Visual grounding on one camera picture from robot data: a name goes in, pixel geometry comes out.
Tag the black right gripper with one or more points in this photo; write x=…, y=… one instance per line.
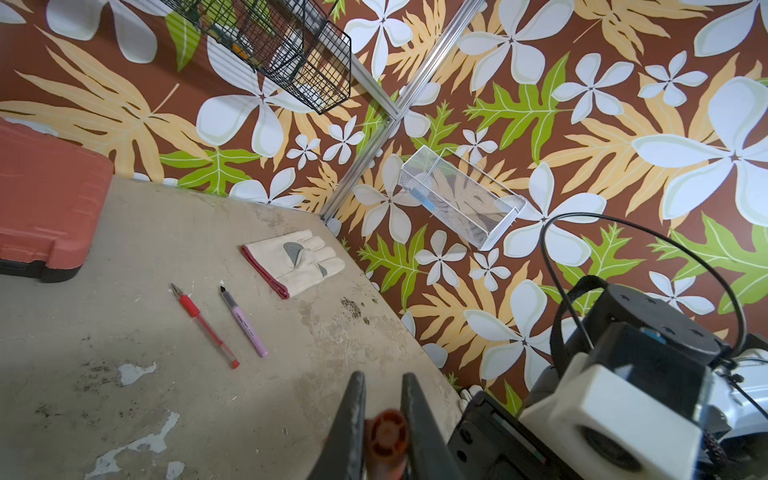
x=490, y=443

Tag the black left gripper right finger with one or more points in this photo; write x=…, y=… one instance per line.
x=428, y=456

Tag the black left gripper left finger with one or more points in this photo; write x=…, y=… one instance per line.
x=342, y=456

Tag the red pen cap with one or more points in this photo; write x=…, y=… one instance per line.
x=386, y=444

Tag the pink marker pen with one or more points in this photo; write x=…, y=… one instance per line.
x=243, y=322

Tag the red gel pen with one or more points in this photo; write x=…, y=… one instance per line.
x=194, y=312

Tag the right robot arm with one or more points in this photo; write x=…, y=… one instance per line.
x=734, y=440

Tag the white canvas work glove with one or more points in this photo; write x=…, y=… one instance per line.
x=292, y=263

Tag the white mesh basket right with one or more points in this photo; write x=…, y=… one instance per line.
x=468, y=201

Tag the red plastic tool case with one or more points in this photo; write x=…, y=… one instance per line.
x=52, y=195

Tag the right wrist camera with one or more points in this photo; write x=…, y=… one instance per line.
x=631, y=408

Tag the black wire basket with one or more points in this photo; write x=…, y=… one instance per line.
x=292, y=43

